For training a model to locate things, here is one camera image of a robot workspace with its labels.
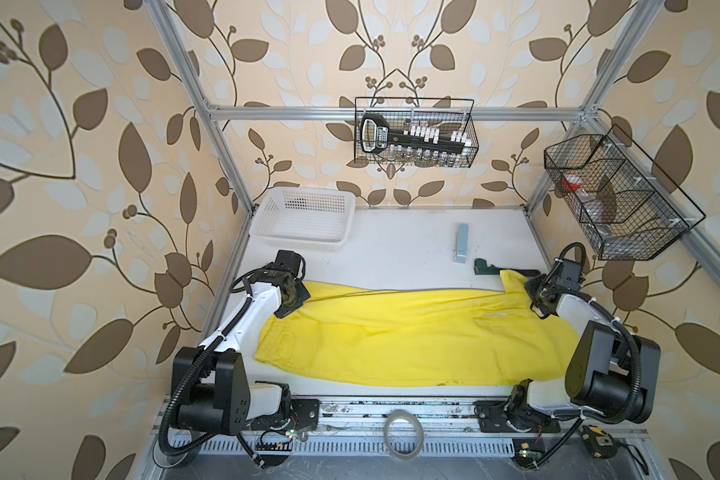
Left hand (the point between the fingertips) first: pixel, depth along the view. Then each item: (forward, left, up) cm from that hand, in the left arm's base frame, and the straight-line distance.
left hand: (299, 298), depth 86 cm
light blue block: (+27, -53, -7) cm, 60 cm away
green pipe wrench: (+17, -58, -7) cm, 61 cm away
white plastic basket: (+40, +3, -10) cm, 42 cm away
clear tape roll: (-27, -30, -10) cm, 41 cm away
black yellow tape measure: (-32, -76, -5) cm, 83 cm away
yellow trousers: (-6, -35, -9) cm, 37 cm away
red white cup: (+25, -75, +25) cm, 83 cm away
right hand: (+6, -71, -3) cm, 71 cm away
